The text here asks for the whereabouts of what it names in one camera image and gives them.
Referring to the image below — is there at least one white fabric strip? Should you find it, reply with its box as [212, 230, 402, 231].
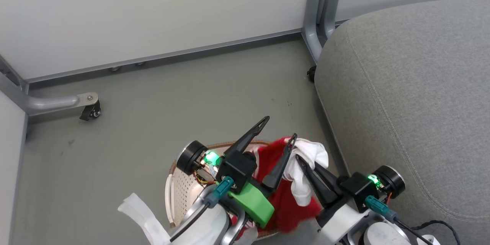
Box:
[118, 193, 171, 245]

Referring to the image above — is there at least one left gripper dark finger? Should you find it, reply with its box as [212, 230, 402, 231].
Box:
[262, 133, 298, 192]
[223, 116, 270, 158]

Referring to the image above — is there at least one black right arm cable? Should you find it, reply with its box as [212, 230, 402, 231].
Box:
[365, 195, 462, 245]

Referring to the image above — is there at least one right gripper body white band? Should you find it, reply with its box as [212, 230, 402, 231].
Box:
[339, 165, 405, 213]

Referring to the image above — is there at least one grey upright partition post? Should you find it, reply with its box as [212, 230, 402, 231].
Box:
[302, 0, 341, 65]

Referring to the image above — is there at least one grey partition base rail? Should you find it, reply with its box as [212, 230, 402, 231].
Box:
[25, 28, 305, 85]

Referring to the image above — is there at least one red and white garment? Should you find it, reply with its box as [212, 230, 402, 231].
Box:
[230, 137, 330, 238]

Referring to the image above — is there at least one grey curved partition leg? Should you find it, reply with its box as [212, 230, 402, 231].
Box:
[0, 56, 99, 117]

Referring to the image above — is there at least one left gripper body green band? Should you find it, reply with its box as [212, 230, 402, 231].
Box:
[176, 140, 275, 229]

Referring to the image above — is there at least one grey fabric sofa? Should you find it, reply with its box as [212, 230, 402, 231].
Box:
[314, 0, 490, 245]

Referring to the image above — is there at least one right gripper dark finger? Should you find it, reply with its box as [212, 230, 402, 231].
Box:
[296, 155, 340, 208]
[313, 162, 348, 196]

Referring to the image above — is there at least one cream perforated laundry basket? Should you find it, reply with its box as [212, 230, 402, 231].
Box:
[165, 140, 291, 240]

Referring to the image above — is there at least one black caster wheel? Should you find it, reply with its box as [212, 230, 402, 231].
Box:
[79, 100, 101, 121]

